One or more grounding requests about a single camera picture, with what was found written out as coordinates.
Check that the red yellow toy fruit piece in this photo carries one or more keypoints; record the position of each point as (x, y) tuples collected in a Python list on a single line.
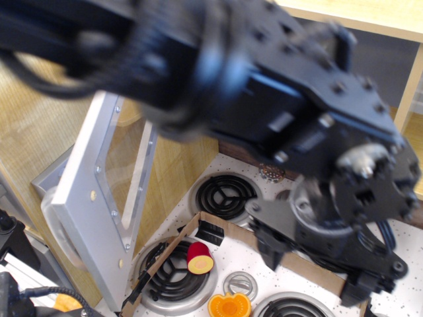
[(199, 259)]

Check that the grey wall phone holder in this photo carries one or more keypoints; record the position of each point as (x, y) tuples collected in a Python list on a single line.
[(51, 176)]

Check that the brown cardboard barrier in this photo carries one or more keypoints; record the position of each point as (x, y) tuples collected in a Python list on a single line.
[(214, 229)]

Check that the orange toy pumpkin half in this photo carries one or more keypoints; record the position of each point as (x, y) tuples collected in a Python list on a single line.
[(237, 305)]

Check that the front left stove burner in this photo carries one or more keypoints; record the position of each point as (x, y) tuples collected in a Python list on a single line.
[(173, 290)]

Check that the silver toy microwave door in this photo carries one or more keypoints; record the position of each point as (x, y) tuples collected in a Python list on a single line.
[(94, 211)]

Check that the silver back stove knob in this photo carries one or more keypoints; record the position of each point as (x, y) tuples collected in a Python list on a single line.
[(283, 195)]

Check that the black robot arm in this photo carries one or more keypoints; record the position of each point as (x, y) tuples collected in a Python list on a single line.
[(248, 73)]

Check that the stove burner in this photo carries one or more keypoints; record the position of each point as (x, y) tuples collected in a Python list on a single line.
[(224, 195), (291, 304), (173, 290)]

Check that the silver stove knob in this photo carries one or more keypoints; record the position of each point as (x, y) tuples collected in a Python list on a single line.
[(241, 282), (283, 195)]

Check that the black equipment on left edge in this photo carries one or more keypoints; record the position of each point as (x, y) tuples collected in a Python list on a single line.
[(15, 242)]

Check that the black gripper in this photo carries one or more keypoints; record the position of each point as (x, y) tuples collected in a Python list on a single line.
[(310, 224)]

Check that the hanging silver toy strainer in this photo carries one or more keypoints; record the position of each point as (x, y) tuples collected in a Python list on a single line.
[(271, 174)]

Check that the front right stove burner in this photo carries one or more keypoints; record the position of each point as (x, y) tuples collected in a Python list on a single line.
[(291, 304)]

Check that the back left stove burner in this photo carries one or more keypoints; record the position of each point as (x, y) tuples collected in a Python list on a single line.
[(224, 195)]

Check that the orange toy food piece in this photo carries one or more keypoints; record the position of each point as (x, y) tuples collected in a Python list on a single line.
[(66, 303)]

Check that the silver front stove knob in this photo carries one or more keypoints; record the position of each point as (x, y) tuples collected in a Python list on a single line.
[(241, 282)]

